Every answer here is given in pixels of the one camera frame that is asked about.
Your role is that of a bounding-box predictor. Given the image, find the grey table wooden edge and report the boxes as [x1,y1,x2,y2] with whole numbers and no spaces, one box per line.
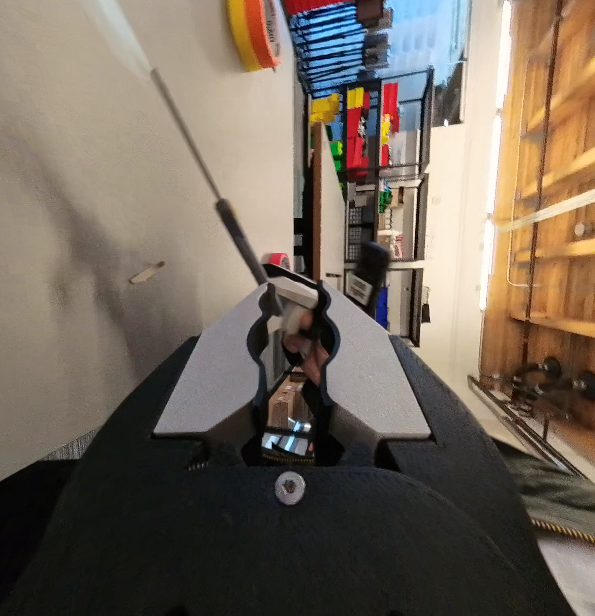
[309,120,346,275]

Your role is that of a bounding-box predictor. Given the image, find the person's dark jacket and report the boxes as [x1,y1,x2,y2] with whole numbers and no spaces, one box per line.
[499,443,595,544]

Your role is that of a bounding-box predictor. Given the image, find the black pipes with flanges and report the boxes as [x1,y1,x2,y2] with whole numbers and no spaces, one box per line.
[507,356,595,419]

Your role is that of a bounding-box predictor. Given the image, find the yellow tape roll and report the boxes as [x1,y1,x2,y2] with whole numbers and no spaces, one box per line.
[225,0,264,73]

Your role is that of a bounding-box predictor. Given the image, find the person's white shirt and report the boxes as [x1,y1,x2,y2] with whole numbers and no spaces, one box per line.
[535,532,595,616]

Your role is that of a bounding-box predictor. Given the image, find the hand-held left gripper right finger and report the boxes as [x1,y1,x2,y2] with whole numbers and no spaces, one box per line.
[316,280,431,465]

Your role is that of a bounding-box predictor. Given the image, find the orange tape roll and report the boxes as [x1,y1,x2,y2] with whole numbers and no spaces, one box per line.
[245,0,283,68]

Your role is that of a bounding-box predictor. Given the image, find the black rack with coloured bins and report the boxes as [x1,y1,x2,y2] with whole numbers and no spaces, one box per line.
[343,79,433,181]

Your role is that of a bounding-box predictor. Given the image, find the black wire rack with boxes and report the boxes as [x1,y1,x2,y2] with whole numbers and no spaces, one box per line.
[343,173,428,263]

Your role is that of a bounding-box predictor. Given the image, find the black vertical pipe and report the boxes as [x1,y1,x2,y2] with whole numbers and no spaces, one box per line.
[524,0,563,366]

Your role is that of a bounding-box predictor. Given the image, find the person's dark trouser leg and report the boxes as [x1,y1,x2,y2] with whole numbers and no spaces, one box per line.
[0,459,82,602]

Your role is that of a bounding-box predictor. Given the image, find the stack of yellow bins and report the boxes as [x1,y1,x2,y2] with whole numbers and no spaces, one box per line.
[309,94,341,123]

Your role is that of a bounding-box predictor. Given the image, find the grey scissors yellow pivot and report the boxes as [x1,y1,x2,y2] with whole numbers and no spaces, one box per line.
[151,67,284,318]

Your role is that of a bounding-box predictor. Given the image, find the black rack with blue bins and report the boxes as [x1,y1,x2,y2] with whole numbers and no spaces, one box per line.
[374,267,423,345]

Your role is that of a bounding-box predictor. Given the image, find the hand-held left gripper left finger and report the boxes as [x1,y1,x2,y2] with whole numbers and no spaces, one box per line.
[152,284,275,455]

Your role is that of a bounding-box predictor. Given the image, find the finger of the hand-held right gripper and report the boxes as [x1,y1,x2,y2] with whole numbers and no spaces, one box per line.
[262,266,321,309]

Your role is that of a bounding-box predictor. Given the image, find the metal railing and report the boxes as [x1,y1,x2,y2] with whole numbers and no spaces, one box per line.
[468,375,587,477]

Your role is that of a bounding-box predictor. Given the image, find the person's right hand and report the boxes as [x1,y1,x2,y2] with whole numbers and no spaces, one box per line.
[284,331,334,387]

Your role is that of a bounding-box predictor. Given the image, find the fluorescent ceiling light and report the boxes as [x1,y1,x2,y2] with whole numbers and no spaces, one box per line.
[478,0,512,313]

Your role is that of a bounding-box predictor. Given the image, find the stack of red bins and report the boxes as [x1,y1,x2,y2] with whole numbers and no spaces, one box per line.
[283,0,356,15]

